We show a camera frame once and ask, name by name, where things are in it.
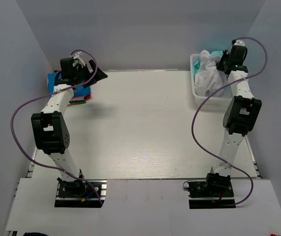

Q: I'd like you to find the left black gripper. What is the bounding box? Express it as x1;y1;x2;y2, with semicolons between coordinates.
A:
73;60;108;89

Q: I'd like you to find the white t shirt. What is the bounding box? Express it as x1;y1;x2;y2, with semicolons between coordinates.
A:
194;50;226;96

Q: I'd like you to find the teal t shirt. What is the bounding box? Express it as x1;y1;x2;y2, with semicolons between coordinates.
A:
190;51;223;74

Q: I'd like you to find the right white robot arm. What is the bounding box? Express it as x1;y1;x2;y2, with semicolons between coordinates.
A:
212;40;262;177

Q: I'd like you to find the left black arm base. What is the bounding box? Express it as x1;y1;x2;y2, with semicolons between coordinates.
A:
54;178;107;208

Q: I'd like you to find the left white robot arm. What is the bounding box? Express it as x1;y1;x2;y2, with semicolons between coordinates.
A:
31;54;108;196

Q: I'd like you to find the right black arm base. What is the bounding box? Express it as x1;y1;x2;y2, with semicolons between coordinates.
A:
183;173;236;209

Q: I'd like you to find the folded red t shirt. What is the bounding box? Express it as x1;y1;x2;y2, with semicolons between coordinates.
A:
85;94;91;100

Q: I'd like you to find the folded pink t shirt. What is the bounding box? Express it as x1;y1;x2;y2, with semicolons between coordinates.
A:
70;95;86;101

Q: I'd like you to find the folded green t shirt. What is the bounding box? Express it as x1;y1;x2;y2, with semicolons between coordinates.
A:
68;100;86;106

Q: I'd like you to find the white plastic basket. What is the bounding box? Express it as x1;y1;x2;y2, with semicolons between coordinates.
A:
190;54;232;112

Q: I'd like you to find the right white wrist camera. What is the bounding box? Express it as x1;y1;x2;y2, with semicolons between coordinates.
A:
232;39;245;47

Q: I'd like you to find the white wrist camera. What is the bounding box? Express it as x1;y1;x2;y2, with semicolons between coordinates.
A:
71;51;86;66
232;39;245;47

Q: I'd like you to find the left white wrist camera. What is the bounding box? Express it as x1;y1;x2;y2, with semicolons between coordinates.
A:
71;51;86;66

